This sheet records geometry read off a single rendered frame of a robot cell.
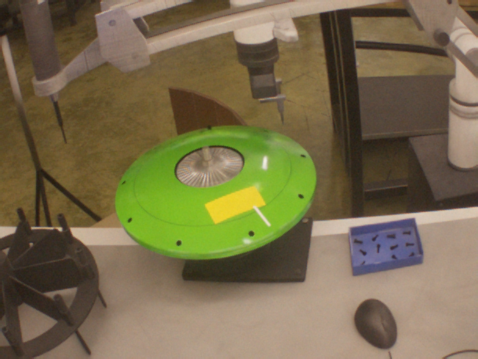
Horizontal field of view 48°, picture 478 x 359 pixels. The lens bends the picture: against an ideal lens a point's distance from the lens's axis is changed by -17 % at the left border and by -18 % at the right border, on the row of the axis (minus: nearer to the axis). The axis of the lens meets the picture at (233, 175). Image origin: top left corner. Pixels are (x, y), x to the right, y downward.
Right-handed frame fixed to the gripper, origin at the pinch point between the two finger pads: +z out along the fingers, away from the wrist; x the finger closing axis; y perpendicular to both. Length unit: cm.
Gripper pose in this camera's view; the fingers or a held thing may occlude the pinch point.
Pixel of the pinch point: (281, 116)
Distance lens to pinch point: 119.7
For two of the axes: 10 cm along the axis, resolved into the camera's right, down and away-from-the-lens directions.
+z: 1.4, 8.0, 5.8
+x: 0.4, 5.8, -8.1
